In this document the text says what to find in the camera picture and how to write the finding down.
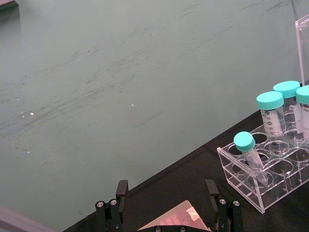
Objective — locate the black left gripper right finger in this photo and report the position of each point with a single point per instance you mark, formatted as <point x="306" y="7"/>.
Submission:
<point x="227" y="215"/>

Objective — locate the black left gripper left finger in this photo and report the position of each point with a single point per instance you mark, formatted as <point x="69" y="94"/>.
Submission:
<point x="120" y="207"/>

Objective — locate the clear acrylic tube rack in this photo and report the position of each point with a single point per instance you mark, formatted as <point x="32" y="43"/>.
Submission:
<point x="260" y="201"/>

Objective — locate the black table cloth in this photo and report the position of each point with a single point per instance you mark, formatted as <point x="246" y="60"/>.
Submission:
<point x="190" y="174"/>

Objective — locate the small teal-capped plastic tube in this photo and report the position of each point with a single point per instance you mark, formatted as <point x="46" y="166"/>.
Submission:
<point x="244" y="141"/>

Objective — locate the large teal-capped plastic tube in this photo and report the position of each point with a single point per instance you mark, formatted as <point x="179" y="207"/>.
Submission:
<point x="286" y="88"/>
<point x="303" y="95"/>
<point x="270" y="101"/>

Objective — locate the clear acrylic panel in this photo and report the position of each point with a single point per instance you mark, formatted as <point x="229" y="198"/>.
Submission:
<point x="304" y="48"/>

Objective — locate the pale grey wrist bracket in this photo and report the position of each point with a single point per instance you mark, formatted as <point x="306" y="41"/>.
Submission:
<point x="17" y="221"/>

